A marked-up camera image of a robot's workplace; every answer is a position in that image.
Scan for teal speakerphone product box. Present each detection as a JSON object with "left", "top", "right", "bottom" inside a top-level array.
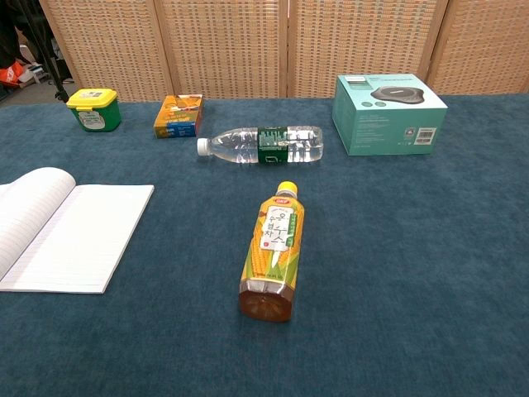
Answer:
[{"left": 331, "top": 74, "right": 449, "bottom": 157}]

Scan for clear water bottle green label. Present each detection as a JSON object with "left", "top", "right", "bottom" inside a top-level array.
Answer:
[{"left": 196, "top": 125, "right": 325, "bottom": 165}]

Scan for black tripod stand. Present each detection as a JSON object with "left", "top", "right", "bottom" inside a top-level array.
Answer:
[{"left": 16, "top": 0, "right": 72, "bottom": 103}]

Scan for yellow white booklet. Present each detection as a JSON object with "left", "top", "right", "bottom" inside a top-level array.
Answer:
[{"left": 0, "top": 166, "right": 155, "bottom": 295}]

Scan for green jar yellow lid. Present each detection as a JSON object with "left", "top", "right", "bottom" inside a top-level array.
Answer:
[{"left": 65, "top": 88, "right": 122, "bottom": 133}]

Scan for woven wooden folding screen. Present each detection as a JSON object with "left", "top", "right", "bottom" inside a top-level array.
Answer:
[{"left": 39, "top": 0, "right": 529, "bottom": 100}]

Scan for blue felt table mat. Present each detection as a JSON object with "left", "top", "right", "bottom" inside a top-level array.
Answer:
[{"left": 0, "top": 93, "right": 529, "bottom": 397}]

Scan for orange snack carton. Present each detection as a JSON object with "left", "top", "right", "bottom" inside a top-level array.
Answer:
[{"left": 153, "top": 93, "right": 205, "bottom": 140}]

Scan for corn tea bottle yellow cap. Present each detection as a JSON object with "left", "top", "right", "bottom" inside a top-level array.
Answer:
[{"left": 238, "top": 179, "right": 307, "bottom": 324}]

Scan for orange plastic bag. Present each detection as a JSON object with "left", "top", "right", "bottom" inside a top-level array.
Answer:
[{"left": 0, "top": 61, "right": 26, "bottom": 87}]

